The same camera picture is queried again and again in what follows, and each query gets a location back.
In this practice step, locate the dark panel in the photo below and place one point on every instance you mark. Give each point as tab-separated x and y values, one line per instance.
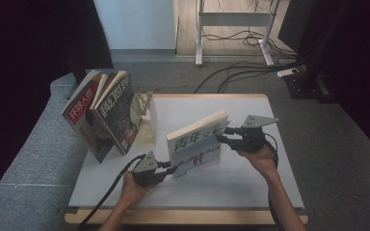
290	29

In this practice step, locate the white power strip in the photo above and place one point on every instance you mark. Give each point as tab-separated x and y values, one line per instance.
287	72

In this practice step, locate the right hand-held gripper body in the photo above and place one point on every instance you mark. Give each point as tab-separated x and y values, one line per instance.
250	139

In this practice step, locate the black stand with base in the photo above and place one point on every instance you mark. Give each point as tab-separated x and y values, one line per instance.
77	72
302	88

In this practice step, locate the black curtain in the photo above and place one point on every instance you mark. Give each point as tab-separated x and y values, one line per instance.
366	64
13	64

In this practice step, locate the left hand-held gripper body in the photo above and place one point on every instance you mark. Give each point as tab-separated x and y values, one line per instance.
147	173

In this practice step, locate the white green-print magazine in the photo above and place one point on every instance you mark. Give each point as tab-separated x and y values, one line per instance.
192	150

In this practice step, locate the person's right hand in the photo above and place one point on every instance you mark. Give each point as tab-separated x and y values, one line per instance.
263	162

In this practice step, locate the person's left hand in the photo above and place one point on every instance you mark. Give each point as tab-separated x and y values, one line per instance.
133	192

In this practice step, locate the portrait cover magazine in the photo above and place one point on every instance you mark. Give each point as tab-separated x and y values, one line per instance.
77	112

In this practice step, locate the beige expandable book rack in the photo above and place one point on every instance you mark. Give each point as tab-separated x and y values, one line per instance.
147	136

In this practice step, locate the red-brown cover magazine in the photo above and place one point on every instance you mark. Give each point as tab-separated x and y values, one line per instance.
109	84

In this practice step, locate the white metal desk frame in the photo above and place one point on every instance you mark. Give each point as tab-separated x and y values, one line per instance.
234	19

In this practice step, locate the dark blue cover magazine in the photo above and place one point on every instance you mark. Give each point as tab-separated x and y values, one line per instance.
118	118

